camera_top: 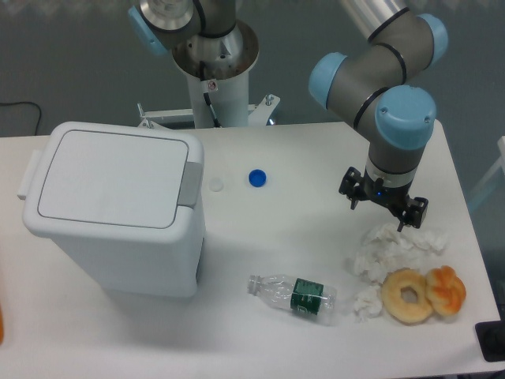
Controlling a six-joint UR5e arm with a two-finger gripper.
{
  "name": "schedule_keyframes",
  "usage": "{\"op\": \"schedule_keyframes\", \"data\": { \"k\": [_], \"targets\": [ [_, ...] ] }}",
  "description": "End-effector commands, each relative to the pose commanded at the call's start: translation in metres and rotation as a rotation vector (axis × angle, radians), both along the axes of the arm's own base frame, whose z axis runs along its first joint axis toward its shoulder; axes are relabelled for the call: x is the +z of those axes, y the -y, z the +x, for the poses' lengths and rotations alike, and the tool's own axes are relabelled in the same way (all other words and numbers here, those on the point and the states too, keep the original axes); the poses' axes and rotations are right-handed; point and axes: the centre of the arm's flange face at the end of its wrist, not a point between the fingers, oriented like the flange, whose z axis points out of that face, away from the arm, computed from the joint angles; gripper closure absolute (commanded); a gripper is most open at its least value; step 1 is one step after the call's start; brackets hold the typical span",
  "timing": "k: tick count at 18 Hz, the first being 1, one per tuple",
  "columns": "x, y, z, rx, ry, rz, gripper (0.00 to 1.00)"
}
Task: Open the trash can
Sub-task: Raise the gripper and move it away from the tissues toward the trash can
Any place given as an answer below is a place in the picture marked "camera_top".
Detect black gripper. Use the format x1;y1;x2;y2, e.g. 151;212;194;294
339;167;428;232

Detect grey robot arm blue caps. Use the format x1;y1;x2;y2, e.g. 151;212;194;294
128;1;448;228

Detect white plastic trash can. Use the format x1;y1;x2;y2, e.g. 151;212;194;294
18;122;205;298

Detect large crumpled white tissue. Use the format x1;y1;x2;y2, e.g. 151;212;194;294
352;223;449;283

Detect small crumpled white tissue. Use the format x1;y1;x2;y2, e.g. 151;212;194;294
353;285;383;323

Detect orange twisted bread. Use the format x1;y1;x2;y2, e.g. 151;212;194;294
425;265;466;317

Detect clear bottle green label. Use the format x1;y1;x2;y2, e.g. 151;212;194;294
247;274;338;326

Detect blue bottle cap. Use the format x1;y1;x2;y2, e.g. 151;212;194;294
248;169;267;188

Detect white bottle cap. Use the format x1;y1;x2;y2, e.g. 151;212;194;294
208;178;224;192

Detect black device at edge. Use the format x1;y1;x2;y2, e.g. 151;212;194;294
475;321;504;362

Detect orange object at edge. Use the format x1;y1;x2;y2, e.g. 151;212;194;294
0;304;5;345

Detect plain ring donut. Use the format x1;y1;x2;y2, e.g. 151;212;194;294
380;269;433;324

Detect white frame at right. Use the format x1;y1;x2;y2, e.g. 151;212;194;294
467;136;504;212

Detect black cable on pedestal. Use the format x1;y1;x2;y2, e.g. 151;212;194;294
199;61;222;128

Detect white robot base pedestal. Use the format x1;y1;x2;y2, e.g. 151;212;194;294
137;21;280;129

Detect black cable on floor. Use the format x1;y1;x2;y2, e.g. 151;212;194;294
0;101;43;138

